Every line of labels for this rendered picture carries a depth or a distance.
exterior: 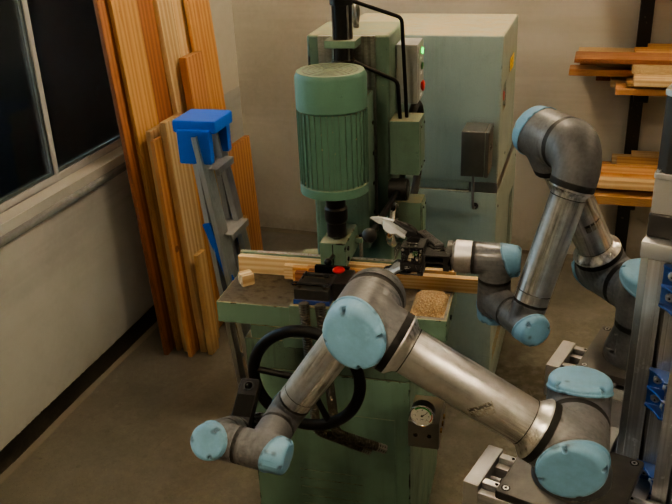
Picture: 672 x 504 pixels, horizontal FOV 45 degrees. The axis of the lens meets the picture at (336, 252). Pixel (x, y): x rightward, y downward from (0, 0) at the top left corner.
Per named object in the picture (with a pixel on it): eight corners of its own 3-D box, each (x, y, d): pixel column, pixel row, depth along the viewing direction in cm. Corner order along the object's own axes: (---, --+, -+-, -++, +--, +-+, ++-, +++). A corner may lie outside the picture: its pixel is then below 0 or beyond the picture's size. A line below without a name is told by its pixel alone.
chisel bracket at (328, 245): (320, 272, 215) (319, 242, 211) (333, 250, 227) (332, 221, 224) (348, 274, 213) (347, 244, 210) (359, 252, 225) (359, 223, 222)
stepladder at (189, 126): (230, 417, 320) (163, 123, 275) (253, 381, 342) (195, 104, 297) (268, 419, 315) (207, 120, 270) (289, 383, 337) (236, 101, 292)
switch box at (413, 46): (395, 103, 224) (395, 44, 218) (402, 94, 233) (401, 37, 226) (418, 104, 223) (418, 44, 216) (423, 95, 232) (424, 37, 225)
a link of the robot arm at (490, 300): (493, 336, 186) (496, 293, 181) (469, 315, 195) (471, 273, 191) (523, 330, 188) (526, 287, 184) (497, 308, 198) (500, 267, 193)
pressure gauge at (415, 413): (409, 431, 207) (409, 404, 204) (411, 422, 210) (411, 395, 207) (434, 434, 205) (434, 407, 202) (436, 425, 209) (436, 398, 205)
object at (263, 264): (239, 272, 228) (237, 255, 226) (241, 269, 230) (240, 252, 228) (455, 288, 214) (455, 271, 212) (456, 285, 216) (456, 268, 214)
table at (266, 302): (203, 339, 207) (200, 318, 205) (244, 285, 234) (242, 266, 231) (442, 363, 193) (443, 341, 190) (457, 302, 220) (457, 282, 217)
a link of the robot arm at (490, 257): (518, 286, 184) (521, 252, 181) (469, 282, 187) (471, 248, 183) (520, 272, 191) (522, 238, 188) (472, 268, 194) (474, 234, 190)
